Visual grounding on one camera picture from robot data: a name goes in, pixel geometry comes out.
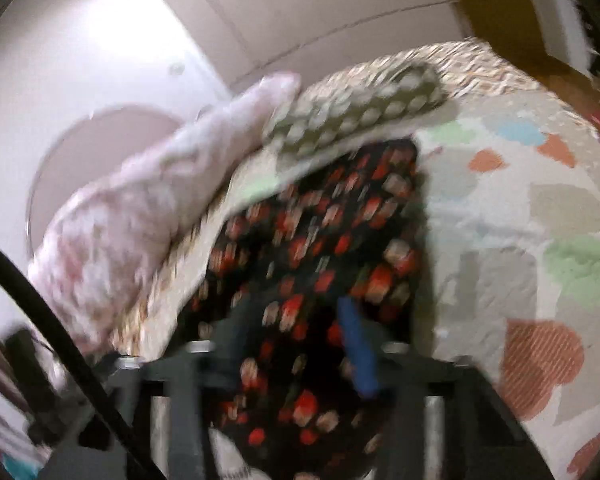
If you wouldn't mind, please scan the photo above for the dark wooden chair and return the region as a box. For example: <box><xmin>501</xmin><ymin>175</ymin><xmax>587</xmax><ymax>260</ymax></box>
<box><xmin>0</xmin><ymin>328</ymin><xmax>83</xmax><ymax>448</ymax></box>

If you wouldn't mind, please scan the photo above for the rounded headboard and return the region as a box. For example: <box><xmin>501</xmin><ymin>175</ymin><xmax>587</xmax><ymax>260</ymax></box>
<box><xmin>26</xmin><ymin>105</ymin><xmax>182</xmax><ymax>254</ymax></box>

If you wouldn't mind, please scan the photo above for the green white patterned pillow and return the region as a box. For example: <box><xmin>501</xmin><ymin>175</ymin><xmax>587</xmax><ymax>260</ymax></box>
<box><xmin>263</xmin><ymin>61</ymin><xmax>445</xmax><ymax>158</ymax></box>

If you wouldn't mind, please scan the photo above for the patchwork quilted bedspread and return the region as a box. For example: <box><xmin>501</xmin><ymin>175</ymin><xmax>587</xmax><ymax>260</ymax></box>
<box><xmin>111</xmin><ymin>39</ymin><xmax>600</xmax><ymax>479</ymax></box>

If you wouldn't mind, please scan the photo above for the pink floral comforter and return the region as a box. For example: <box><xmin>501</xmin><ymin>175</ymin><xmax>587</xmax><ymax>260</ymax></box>
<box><xmin>27</xmin><ymin>72</ymin><xmax>301</xmax><ymax>356</ymax></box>

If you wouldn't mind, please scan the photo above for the white wardrobe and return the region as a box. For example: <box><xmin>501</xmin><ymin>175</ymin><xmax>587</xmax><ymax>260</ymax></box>
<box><xmin>104</xmin><ymin>0</ymin><xmax>477</xmax><ymax>91</ymax></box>

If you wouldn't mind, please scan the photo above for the black cable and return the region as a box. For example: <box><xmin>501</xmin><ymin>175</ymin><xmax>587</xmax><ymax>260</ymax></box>
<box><xmin>0</xmin><ymin>231</ymin><xmax>164</xmax><ymax>480</ymax></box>

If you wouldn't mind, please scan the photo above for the brown wooden door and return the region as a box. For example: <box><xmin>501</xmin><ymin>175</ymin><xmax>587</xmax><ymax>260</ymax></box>
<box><xmin>460</xmin><ymin>0</ymin><xmax>597</xmax><ymax>113</ymax></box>

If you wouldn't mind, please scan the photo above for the black floral dress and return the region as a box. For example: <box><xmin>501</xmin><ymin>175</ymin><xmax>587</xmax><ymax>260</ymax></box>
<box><xmin>169</xmin><ymin>139</ymin><xmax>424</xmax><ymax>479</ymax></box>

